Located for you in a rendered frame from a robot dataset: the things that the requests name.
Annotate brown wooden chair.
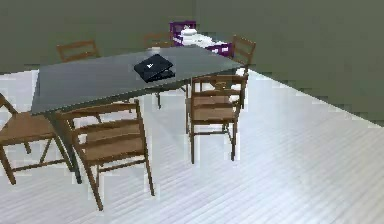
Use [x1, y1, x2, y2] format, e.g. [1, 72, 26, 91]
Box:
[143, 32, 175, 50]
[0, 92, 75, 186]
[229, 34, 257, 110]
[55, 39, 101, 64]
[185, 73, 249, 165]
[54, 98, 156, 212]

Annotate purple bed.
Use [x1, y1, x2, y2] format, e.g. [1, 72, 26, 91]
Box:
[169, 20, 234, 58]

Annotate grey dining table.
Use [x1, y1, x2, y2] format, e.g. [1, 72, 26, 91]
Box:
[30, 45, 242, 185]

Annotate white pillow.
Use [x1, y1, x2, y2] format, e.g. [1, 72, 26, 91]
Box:
[179, 27, 198, 38]

